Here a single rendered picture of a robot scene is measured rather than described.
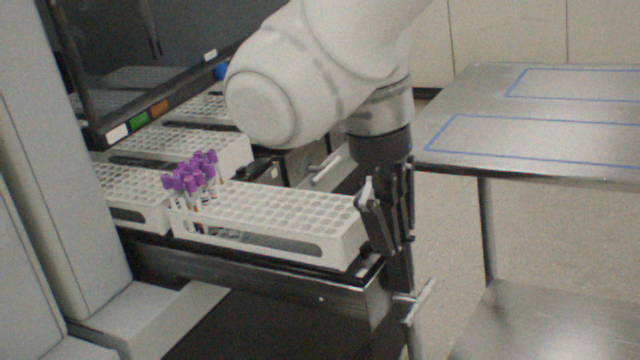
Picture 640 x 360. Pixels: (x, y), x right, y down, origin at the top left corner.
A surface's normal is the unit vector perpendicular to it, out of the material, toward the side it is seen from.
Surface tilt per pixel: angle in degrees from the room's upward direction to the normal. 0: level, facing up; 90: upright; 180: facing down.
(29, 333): 90
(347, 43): 74
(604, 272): 0
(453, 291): 0
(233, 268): 90
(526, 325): 0
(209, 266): 90
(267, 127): 94
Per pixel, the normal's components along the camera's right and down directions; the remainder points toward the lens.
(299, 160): 0.84, 0.11
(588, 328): -0.18, -0.87
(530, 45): -0.51, 0.47
